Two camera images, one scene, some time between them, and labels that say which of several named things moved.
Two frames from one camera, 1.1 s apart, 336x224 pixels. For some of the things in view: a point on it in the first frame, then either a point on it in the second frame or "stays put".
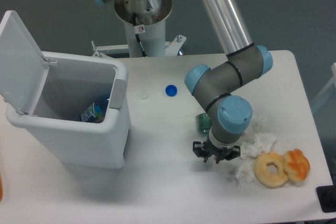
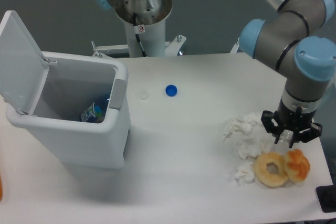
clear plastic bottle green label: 203,124 → 285,137
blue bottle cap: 171,90 stays put
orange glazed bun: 296,164 stays put
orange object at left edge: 1,188 stays put
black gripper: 206,149 → 289,119
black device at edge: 326,195 stays put
